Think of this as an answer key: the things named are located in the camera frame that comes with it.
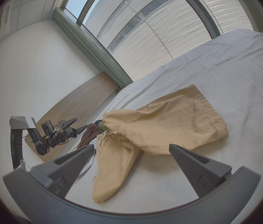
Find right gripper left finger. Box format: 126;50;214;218
32;144;96;199

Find bed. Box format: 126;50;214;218
24;29;263;216

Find window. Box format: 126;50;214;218
65;0;263;83

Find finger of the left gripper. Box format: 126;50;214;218
59;118;78;130
75;124;88;135

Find grey-green curtain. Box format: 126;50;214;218
52;7;133;90
243;0;263;35

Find tan shorts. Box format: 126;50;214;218
91;84;230;205

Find brown garment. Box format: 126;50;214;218
78;124;104;149

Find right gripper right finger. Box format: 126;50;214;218
169;144;232;199

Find green garment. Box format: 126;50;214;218
98;120;109;132

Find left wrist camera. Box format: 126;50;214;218
41;120;54;133

